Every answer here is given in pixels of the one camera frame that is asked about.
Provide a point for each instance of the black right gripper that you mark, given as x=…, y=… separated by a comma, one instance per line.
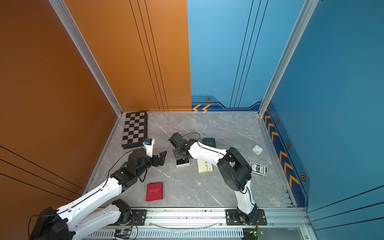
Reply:
x=176, y=154

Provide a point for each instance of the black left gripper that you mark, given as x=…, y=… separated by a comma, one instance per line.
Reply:
x=162, y=158

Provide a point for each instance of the cream jewelry box base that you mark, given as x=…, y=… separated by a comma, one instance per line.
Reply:
x=182, y=163

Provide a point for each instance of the green jewelry box lid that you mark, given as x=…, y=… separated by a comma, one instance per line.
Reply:
x=211, y=142

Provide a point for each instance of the cream booklet with flower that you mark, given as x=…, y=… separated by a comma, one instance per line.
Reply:
x=204, y=166

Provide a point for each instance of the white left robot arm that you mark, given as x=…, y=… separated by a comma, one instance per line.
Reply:
x=76, y=220

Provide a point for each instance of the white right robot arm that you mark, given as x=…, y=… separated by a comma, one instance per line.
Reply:
x=235, y=170

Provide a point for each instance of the playing card deck box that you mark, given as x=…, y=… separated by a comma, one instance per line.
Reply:
x=259, y=169

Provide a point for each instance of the black and silver chessboard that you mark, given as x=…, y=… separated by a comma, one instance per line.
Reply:
x=135, y=129

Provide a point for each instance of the white earbuds case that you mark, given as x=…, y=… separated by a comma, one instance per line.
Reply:
x=257, y=149

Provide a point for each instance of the left green circuit board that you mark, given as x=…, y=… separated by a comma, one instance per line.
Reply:
x=122, y=234

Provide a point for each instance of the green circuit board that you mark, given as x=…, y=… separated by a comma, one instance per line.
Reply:
x=122, y=234
x=252, y=234

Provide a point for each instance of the right green circuit board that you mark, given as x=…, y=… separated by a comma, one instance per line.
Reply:
x=252, y=234

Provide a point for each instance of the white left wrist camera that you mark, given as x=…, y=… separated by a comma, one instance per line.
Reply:
x=148, y=145

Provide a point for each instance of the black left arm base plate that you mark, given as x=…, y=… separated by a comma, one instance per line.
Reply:
x=129, y=218

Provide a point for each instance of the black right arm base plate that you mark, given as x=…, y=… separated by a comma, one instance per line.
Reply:
x=235, y=217

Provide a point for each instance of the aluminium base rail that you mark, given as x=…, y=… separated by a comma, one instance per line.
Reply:
x=201, y=218

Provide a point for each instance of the silver aluminium corner post left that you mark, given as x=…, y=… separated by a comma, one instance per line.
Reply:
x=75, y=34

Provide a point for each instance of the silver aluminium corner post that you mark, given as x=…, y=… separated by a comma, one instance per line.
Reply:
x=75, y=34
x=304, y=17

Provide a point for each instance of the silver aluminium corner post right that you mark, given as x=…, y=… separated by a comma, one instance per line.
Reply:
x=304, y=17

